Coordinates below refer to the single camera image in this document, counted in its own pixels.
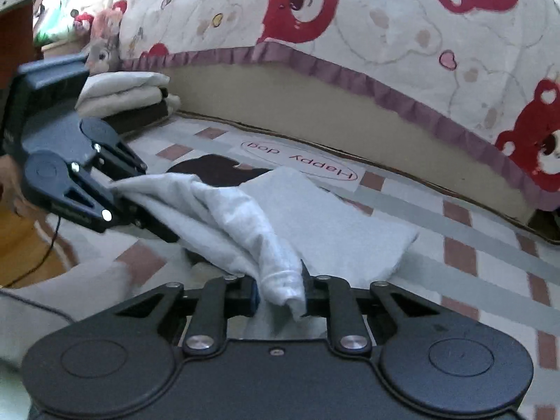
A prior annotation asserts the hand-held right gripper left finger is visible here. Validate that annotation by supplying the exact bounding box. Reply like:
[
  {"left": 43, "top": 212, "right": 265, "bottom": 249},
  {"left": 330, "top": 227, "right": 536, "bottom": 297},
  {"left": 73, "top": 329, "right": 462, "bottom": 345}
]
[{"left": 105, "top": 275, "right": 260, "bottom": 357}]

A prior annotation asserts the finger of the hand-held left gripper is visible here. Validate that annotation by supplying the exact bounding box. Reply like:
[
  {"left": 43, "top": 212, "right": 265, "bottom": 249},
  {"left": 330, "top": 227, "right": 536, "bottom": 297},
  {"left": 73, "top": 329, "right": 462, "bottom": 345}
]
[
  {"left": 48, "top": 163, "right": 181, "bottom": 244},
  {"left": 92, "top": 137, "right": 148, "bottom": 181}
]

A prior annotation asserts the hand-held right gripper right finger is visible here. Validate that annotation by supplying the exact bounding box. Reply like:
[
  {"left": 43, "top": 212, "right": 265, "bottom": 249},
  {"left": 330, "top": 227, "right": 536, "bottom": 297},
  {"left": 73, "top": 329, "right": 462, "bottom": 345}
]
[{"left": 301, "top": 261, "right": 451, "bottom": 357}]

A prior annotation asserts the light grey t-shirt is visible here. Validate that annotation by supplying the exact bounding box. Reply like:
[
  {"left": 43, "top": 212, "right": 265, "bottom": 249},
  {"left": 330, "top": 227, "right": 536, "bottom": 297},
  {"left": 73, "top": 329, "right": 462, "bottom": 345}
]
[{"left": 109, "top": 167, "right": 419, "bottom": 321}]

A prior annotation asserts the person's left hand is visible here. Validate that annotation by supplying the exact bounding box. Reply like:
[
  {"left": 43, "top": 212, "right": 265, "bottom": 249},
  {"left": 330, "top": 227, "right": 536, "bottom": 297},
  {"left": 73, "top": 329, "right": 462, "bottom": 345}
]
[{"left": 0, "top": 155, "right": 29, "bottom": 219}]

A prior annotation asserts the folded cream garment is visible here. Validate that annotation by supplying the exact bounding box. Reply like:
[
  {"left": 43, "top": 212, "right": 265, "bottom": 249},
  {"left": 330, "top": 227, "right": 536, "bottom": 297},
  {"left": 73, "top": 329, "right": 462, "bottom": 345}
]
[{"left": 76, "top": 85, "right": 181, "bottom": 117}]

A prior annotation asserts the beige nightstand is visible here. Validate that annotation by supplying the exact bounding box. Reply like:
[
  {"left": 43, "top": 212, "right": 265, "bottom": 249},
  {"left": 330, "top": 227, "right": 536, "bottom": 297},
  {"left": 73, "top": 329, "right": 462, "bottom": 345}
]
[{"left": 41, "top": 38, "right": 85, "bottom": 58}]

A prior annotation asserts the grey bunny plush toy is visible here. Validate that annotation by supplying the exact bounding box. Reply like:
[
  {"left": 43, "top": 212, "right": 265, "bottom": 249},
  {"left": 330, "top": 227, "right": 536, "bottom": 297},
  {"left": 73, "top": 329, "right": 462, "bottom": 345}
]
[{"left": 84, "top": 36, "right": 122, "bottom": 74}]

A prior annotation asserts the brown wooden dresser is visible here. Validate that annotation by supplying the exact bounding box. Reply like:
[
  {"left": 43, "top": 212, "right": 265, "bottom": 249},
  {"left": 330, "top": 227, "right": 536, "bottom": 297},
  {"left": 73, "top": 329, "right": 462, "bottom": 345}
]
[{"left": 0, "top": 0, "right": 36, "bottom": 80}]

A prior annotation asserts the red plush toy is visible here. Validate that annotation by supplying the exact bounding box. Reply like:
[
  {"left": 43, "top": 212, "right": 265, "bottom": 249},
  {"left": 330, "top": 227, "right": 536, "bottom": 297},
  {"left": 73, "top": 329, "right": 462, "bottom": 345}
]
[{"left": 72, "top": 12, "right": 96, "bottom": 32}]

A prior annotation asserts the green plastic bag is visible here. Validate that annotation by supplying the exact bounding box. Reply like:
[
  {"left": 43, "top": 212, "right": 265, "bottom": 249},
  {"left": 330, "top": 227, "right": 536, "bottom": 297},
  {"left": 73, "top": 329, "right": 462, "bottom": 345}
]
[{"left": 34, "top": 0, "right": 89, "bottom": 45}]

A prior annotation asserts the pink plush toy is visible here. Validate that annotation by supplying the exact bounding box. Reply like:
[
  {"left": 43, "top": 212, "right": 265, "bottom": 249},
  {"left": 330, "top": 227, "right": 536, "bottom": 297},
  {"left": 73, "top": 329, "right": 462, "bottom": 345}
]
[{"left": 89, "top": 8, "right": 120, "bottom": 41}]

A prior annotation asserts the checkered dog rug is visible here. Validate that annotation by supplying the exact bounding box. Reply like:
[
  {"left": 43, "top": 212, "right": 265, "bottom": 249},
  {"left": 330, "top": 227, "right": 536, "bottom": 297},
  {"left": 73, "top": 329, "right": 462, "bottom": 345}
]
[{"left": 35, "top": 111, "right": 560, "bottom": 420}]

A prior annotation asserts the beige bed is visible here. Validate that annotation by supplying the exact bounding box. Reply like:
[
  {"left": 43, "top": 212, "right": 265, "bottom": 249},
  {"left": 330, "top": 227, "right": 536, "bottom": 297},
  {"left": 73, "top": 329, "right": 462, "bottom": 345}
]
[{"left": 166, "top": 62, "right": 544, "bottom": 229}]

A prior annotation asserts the black cable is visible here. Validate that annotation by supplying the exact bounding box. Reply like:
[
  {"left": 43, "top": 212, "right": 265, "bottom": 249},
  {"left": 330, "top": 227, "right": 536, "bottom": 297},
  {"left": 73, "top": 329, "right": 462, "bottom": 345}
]
[{"left": 0, "top": 213, "right": 63, "bottom": 292}]

